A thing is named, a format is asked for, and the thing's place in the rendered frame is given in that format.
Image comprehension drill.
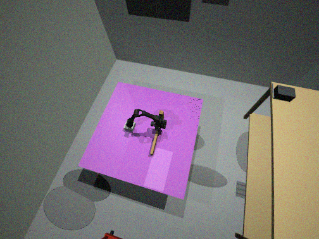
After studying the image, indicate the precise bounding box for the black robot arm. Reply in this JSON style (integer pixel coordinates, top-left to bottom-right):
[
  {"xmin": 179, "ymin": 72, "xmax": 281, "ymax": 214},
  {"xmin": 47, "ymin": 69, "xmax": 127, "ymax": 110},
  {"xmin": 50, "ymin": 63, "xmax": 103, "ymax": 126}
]
[{"xmin": 126, "ymin": 109, "xmax": 166, "ymax": 131}]

